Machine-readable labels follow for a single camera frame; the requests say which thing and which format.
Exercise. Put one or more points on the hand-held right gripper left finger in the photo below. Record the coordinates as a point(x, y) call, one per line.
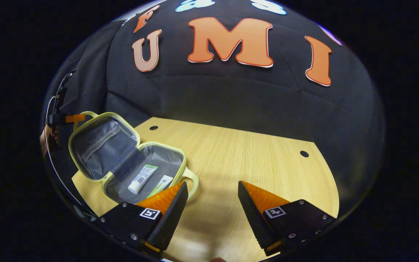
point(171, 222)

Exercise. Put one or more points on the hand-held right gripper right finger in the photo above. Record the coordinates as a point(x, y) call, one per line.
point(253, 218)

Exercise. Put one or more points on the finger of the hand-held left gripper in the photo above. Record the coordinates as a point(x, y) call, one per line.
point(75, 118)

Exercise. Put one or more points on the white tube with green band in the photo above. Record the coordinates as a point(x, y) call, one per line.
point(142, 178)

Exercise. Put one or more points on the pale green cream tube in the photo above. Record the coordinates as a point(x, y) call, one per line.
point(161, 183)

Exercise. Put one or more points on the pale yellow small suitcase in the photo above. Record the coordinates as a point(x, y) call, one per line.
point(100, 149)

